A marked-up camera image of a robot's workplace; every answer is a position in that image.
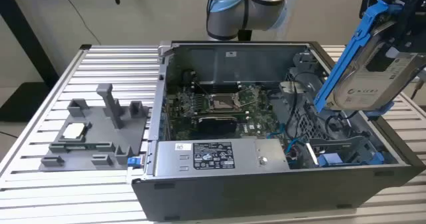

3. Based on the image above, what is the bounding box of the hard disk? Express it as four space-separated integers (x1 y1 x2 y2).
314 0 426 117

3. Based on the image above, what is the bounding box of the grey disk bay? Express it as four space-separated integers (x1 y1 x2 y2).
303 134 388 169

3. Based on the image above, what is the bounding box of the metal socket cover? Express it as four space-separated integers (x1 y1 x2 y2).
234 87 261 103

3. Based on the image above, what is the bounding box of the green motherboard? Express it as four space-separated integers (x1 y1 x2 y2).
165 84 283 141

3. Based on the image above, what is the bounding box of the CPU socket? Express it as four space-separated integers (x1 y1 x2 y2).
207 93 241 112

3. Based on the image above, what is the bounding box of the thin metal locking lever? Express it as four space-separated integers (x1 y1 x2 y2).
194 80 213 96

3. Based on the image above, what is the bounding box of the black graphics card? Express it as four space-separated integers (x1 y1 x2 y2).
197 116 239 138

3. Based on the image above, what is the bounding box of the grey power supply unit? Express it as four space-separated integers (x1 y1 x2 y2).
152 138 290 178

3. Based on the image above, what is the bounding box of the black open PC case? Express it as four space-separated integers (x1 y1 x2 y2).
130 40 426 222

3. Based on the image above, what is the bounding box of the blue case latch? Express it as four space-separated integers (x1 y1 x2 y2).
126 156 142 169

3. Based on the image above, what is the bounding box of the grey parts rack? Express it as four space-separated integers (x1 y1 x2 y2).
38 83 154 172

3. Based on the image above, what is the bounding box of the green RAM stick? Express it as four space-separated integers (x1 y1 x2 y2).
62 144 112 150

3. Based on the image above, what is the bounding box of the silver CPU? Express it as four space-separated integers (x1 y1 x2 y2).
61 123 89 140

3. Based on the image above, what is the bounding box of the black stand with base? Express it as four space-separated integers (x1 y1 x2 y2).
0 0 61 122

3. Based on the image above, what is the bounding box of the long black disk wire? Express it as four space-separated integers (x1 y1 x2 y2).
285 71 334 145

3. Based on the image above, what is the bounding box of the looped black disk wire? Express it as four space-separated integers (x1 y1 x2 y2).
323 110 355 137

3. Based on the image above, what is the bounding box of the blue data wire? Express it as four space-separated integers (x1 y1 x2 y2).
267 130 313 157

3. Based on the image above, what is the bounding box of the thin black wall cable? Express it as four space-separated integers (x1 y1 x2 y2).
56 0 102 45

